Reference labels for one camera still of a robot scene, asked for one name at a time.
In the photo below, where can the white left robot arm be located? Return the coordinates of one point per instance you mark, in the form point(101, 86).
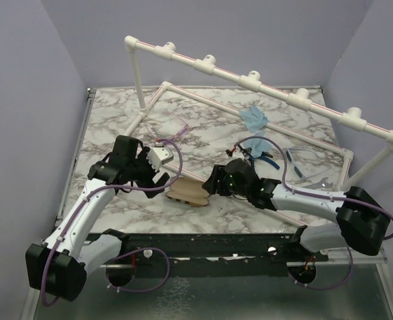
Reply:
point(60, 264)

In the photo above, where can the silver wrench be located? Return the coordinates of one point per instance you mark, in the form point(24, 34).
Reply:
point(322, 183)

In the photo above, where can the light blue sunglasses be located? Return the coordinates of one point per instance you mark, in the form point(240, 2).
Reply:
point(305, 153)

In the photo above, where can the white PVC pipe rack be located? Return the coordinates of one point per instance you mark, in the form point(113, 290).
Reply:
point(350, 119)

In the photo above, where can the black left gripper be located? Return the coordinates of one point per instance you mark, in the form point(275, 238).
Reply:
point(149, 181)

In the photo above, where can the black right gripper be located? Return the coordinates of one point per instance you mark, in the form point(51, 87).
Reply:
point(210, 186)

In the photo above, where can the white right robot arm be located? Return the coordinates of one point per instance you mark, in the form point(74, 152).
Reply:
point(353, 218)

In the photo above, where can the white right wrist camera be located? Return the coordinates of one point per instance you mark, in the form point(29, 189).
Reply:
point(245, 152)

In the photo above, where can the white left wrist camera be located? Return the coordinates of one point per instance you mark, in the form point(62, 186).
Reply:
point(158, 156)

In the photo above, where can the black blue sunglasses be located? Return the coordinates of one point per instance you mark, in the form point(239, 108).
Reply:
point(266, 157)

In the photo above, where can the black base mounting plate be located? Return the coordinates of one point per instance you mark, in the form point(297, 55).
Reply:
point(208, 255)

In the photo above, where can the blue cleaning cloth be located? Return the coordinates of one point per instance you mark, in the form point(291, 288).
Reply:
point(257, 146)
point(254, 119)

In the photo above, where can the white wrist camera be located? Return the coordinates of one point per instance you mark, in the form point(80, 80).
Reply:
point(158, 156)
point(245, 152)

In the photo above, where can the plaid glasses case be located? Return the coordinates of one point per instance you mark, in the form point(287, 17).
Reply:
point(188, 191)

